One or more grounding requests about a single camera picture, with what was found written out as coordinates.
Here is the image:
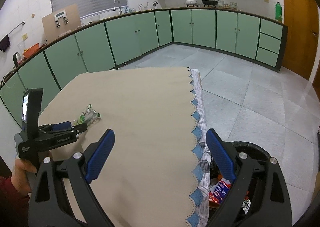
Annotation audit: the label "clear green snack wrapper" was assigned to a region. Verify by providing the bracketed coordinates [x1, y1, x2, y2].
[72, 104, 101, 127]

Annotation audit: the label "blue chips bag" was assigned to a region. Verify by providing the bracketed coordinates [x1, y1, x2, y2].
[209, 178, 232, 208]

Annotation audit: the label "black trash bin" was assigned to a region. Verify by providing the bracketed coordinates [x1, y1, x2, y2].
[207, 141, 283, 227]

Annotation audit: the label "green lower kitchen cabinets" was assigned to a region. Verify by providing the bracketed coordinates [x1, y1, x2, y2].
[1, 8, 288, 122]

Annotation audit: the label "chrome kitchen faucet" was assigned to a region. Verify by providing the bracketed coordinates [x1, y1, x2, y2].
[113, 0, 123, 15]

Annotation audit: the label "person's left hand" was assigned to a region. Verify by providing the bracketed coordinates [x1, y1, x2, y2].
[10, 159, 37, 196]

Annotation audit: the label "steel electric kettle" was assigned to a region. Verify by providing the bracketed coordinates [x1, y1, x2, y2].
[12, 52, 23, 68]

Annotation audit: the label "orange plastic basin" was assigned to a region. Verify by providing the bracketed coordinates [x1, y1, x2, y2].
[23, 42, 40, 59]

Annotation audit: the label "dark hanging towel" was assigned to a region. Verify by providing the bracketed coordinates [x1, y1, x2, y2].
[0, 34, 11, 52]

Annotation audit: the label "wooden cutting board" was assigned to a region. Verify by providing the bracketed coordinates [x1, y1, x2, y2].
[42, 4, 81, 42]

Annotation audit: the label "black wok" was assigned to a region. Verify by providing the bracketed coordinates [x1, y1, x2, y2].
[202, 0, 218, 8]

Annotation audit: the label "green thermos bottle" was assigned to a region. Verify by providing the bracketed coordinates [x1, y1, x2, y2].
[275, 2, 283, 22]

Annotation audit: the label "white cooking pot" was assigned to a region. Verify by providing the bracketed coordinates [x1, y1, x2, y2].
[185, 0, 198, 7]

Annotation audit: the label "brown wooden door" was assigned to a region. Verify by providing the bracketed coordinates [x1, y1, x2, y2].
[282, 0, 319, 79]

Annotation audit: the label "chrome towel rail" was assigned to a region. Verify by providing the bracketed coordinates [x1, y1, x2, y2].
[1, 20, 25, 41]

